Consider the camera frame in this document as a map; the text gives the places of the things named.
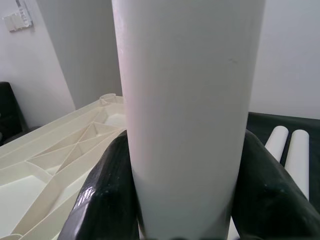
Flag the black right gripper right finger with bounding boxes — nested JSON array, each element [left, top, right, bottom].
[[231, 129, 320, 240]]

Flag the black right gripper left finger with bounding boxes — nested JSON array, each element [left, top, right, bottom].
[[59, 129, 141, 240]]

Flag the white plastic table top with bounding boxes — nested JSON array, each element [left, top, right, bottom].
[[0, 93, 131, 240]]

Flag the white plastic table leg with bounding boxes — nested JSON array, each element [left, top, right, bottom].
[[111, 0, 266, 240], [284, 129, 311, 201], [264, 126, 290, 166]]

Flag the black cloth table cover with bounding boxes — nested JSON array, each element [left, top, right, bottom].
[[246, 112, 320, 201]]

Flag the white wall switch panel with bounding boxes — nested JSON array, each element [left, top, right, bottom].
[[2, 0, 33, 32]]

